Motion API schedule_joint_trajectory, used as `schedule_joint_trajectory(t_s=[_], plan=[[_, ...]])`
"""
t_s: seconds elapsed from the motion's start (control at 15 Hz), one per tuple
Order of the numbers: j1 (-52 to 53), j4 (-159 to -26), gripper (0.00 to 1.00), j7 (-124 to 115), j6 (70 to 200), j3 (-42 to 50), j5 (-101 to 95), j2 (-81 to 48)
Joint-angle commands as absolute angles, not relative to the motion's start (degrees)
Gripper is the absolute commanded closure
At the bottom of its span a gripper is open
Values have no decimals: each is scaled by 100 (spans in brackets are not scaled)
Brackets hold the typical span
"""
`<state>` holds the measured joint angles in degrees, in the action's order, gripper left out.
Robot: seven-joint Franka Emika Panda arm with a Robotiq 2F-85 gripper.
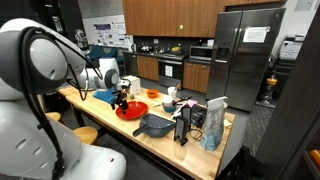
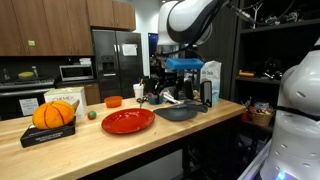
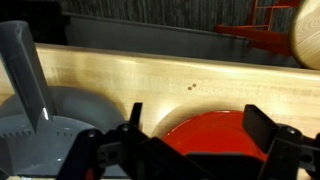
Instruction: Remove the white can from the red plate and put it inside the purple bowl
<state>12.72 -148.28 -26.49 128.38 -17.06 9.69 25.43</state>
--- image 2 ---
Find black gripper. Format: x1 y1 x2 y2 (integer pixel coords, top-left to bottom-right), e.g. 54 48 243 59
150 69 188 98

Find teal bowl with purple inside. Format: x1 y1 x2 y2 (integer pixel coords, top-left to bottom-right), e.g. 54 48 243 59
146 93 165 106

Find red plate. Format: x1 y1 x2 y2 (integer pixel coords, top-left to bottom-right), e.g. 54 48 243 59
101 108 156 135

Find orange bowl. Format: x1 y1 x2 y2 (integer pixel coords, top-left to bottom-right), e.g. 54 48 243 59
103 95 124 109

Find white paper cup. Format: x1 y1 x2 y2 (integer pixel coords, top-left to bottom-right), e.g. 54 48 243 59
132 83 145 100

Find black steel fridge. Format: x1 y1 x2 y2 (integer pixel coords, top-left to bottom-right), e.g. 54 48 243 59
91 29 144 103

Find white paper on fridge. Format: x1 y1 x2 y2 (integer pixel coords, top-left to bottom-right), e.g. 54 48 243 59
121 43 138 57

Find white paper bag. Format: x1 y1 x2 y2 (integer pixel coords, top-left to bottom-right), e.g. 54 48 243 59
200 60 223 104

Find small red green ball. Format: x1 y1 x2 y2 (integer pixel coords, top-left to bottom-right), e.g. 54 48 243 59
87 110 98 121

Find white stack on microwave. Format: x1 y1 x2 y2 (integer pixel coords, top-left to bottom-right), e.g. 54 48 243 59
78 57 92 66

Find silver microwave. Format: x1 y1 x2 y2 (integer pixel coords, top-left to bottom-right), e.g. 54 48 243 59
59 64 95 83

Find orange item on shelf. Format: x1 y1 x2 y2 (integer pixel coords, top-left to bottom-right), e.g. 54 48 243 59
238 70 256 78

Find white Chemex box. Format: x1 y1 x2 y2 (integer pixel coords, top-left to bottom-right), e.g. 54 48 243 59
43 86 88 118

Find wicker basket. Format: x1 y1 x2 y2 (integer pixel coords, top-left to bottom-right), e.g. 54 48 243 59
249 106 276 128

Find dark shelf unit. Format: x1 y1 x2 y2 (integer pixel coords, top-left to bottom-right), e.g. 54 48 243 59
229 0 320 134

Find orange plush basketball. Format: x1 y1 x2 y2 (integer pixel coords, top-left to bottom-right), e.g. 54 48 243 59
31 100 75 130

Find white branched stand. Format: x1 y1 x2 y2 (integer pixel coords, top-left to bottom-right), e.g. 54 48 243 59
250 1 264 30

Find black box with white text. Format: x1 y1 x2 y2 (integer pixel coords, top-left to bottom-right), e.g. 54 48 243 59
19 116 77 149

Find white oven sign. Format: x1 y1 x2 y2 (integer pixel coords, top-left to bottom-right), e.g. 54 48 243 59
18 97 40 117

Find yellow dish on stove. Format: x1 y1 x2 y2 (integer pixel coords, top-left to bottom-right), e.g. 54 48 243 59
17 71 36 80

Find black stove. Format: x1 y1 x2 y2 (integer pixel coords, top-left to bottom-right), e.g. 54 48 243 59
0 78 56 121

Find blue wrist camera box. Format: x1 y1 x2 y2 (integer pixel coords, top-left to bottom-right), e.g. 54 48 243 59
165 57 205 71

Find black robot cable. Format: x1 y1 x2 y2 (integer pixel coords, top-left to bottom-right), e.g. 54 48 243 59
156 0 298 58

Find brown wooden wall cabinets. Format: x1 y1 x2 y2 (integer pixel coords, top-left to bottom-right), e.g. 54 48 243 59
0 0 137 57

